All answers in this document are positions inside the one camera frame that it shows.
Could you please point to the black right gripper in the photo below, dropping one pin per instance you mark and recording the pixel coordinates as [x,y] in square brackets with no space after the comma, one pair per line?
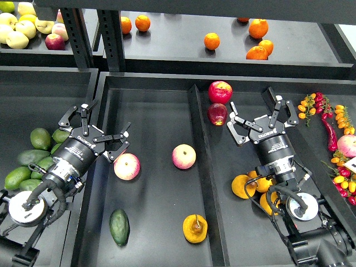
[267,133]

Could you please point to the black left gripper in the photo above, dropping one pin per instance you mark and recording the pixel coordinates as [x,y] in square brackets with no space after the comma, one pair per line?
[86,143]

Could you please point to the dark green avocado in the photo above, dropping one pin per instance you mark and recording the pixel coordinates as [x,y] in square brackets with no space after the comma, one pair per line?
[119,227]

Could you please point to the yellow pear with stem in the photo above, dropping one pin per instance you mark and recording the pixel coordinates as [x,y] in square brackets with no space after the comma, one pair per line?
[194,228]

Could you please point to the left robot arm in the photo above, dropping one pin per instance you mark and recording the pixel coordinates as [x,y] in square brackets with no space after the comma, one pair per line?
[32,211]

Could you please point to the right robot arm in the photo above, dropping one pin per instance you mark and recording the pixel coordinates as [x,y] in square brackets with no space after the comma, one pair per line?
[312,237]

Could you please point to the green avocado top left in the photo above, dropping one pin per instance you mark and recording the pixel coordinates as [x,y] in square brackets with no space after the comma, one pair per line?
[40,139]

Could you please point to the yellow pear left pile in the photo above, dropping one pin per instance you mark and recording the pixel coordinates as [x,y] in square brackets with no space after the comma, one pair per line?
[238,186]

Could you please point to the pink apple left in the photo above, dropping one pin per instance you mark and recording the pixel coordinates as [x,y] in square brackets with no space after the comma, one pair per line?
[126,166]

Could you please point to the pink apple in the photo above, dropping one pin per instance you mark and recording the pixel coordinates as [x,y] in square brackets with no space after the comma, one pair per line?
[183,156]
[126,166]

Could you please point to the dark red apple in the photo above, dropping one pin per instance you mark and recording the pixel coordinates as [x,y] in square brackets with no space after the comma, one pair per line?
[217,114]

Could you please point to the bright red apple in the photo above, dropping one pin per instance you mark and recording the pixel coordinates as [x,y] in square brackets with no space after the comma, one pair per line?
[220,92]

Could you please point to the red chili pepper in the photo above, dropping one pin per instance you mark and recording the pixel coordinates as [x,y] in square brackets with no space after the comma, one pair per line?
[332,138]

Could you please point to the pink apple centre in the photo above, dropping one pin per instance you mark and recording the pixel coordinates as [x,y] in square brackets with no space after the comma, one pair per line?
[183,156]

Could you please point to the pink peach right edge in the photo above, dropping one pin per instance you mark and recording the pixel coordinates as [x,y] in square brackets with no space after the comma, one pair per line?
[346,145]

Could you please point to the large orange on shelf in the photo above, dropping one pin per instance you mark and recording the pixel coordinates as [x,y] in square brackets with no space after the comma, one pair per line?
[258,28]

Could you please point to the orange on shelf centre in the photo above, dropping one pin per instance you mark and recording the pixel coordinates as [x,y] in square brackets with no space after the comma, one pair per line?
[212,41]

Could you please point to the red apple on shelf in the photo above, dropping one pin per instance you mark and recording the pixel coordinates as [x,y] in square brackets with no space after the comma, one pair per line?
[55,42]

